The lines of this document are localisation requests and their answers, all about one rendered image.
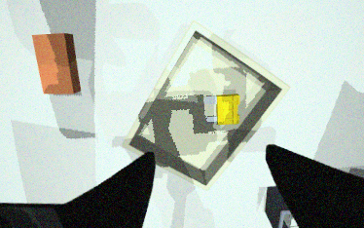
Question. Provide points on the orange rectangular block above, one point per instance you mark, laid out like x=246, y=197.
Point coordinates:
x=57, y=63

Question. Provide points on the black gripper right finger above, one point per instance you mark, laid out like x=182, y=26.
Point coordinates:
x=317, y=195

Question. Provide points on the black fuse block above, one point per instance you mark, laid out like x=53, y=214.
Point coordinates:
x=277, y=211

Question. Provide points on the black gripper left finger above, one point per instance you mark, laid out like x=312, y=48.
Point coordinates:
x=120, y=201

